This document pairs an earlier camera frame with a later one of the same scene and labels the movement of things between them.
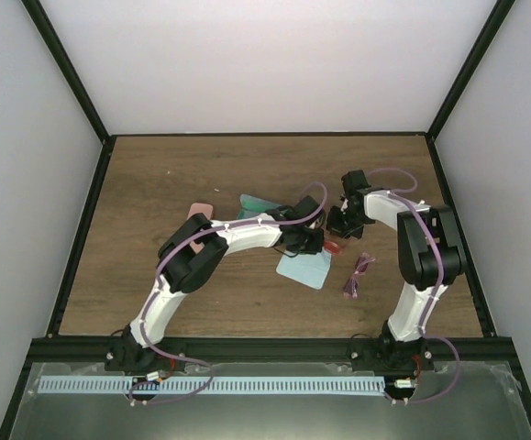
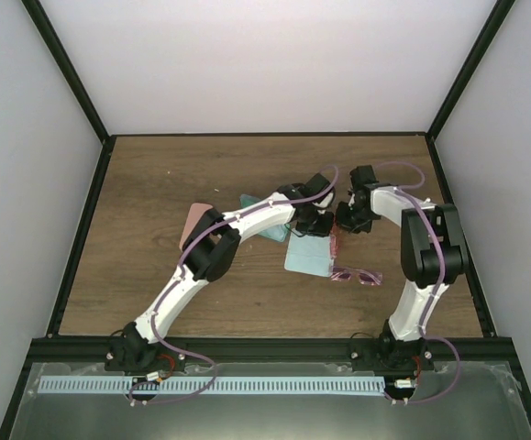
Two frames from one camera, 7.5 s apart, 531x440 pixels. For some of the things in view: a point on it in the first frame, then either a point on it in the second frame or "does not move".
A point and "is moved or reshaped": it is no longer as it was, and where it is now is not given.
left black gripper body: [304, 243] to [311, 224]
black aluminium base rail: [258, 350] does not move
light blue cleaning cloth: [309, 269] is moved or reshaped
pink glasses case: [197, 208] does not move
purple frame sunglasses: [351, 286] is moved or reshaped
